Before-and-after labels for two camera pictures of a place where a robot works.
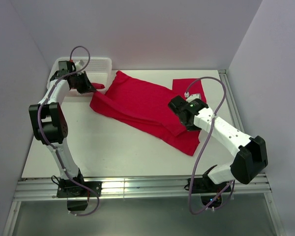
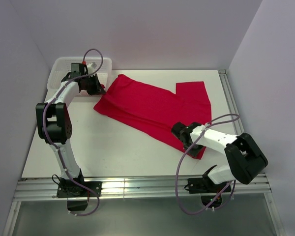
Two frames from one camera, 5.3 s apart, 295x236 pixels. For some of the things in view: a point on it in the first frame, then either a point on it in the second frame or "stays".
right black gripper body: [190, 127] -> [194, 149]
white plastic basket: [99, 70] stays
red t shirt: [144, 106] stays
